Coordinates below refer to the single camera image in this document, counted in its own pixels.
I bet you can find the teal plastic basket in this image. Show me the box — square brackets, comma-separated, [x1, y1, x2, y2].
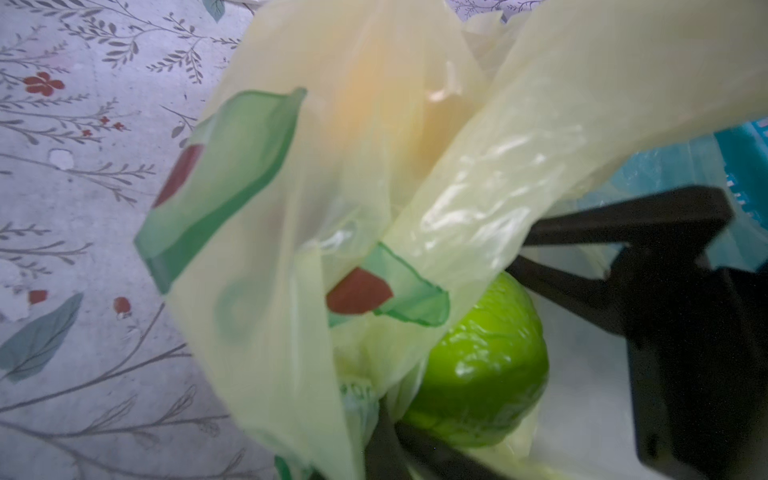
[578, 118, 767, 271]

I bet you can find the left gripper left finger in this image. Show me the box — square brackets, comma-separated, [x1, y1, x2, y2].
[365, 401, 507, 480]

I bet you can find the green apple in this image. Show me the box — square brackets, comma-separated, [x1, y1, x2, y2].
[403, 272, 549, 448]

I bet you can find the yellow-green plastic bag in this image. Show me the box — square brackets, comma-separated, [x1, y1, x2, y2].
[135, 1, 767, 479]

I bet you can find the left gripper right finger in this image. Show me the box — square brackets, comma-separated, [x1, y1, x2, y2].
[508, 186, 767, 479]

